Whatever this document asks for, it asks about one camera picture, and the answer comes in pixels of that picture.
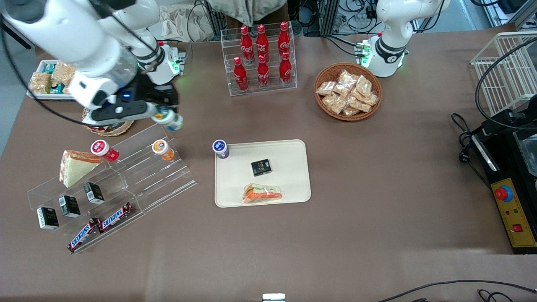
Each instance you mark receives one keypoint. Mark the large wrapped triangle sandwich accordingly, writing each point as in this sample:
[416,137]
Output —
[75,167]

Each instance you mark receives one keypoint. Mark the small black chocolate box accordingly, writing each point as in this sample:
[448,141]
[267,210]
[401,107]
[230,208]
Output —
[69,206]
[48,218]
[94,193]

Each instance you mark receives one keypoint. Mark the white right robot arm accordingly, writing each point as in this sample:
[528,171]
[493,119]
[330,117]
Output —
[84,37]

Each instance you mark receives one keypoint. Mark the red emergency stop button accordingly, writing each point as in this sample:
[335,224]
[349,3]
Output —
[503,193]

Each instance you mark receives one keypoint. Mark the black and yellow control box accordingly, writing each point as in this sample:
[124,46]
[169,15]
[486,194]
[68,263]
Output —
[503,167]

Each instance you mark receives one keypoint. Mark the purple cap gum bottle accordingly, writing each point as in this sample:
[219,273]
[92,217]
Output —
[220,148]

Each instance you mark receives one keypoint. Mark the orange cap gum bottle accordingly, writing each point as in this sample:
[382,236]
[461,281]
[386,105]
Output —
[162,149]

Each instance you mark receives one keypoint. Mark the round brown wicker basket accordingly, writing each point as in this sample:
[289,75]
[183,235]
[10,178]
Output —
[327,73]

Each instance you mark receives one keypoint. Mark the crumpled beige paper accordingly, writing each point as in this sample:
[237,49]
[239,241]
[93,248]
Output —
[180,23]

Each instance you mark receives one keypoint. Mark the teal snack packet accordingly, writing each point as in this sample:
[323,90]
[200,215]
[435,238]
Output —
[56,88]
[49,67]

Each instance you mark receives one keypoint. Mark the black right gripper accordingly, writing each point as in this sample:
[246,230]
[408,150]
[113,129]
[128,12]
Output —
[147,90]

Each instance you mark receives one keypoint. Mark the clear bag of brown snacks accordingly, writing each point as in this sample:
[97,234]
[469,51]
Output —
[372,99]
[339,105]
[330,100]
[351,111]
[360,104]
[363,85]
[348,77]
[326,88]
[343,89]

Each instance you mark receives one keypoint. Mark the person in beige jacket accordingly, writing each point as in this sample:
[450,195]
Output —
[251,10]

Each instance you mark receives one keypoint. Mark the clear plastic container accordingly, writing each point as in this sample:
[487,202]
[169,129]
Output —
[528,151]

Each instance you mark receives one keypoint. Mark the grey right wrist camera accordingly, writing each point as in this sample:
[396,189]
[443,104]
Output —
[121,111]

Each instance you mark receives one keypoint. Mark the small white box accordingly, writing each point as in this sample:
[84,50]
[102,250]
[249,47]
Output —
[273,298]

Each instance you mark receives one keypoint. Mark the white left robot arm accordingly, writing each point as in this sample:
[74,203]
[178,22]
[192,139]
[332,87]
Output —
[390,46]

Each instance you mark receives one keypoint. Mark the black box with gold print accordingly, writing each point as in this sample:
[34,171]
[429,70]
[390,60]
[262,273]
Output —
[261,167]

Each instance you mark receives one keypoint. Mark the cream plastic serving tray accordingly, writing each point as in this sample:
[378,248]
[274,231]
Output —
[289,184]

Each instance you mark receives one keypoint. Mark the clear pack of rice crackers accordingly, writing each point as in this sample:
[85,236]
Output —
[63,71]
[40,82]

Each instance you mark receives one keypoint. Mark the clear acrylic bottle rack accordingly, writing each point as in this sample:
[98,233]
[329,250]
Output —
[228,50]

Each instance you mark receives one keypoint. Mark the clear acrylic tiered display shelf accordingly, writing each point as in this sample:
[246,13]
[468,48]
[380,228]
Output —
[168,180]

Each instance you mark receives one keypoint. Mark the red cap gum bottle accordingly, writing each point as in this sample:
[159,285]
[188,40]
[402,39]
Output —
[102,149]

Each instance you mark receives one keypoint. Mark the red Coca-Cola bottle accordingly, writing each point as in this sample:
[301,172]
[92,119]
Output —
[285,69]
[240,75]
[246,44]
[263,73]
[262,42]
[284,40]

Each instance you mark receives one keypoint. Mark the oval wicker basket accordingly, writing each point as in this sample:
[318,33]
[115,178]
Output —
[113,130]

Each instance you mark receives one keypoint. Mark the Snickers bar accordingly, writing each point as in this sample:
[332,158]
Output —
[116,217]
[83,236]

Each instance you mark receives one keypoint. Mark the wrapped sandwich with orange filling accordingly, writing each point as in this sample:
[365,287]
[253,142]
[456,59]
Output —
[262,194]

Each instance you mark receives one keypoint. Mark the white rectangular snack tray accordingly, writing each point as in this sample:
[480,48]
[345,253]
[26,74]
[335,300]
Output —
[42,96]

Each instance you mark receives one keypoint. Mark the green cap gum bottle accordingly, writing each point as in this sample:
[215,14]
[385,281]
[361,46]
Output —
[172,121]

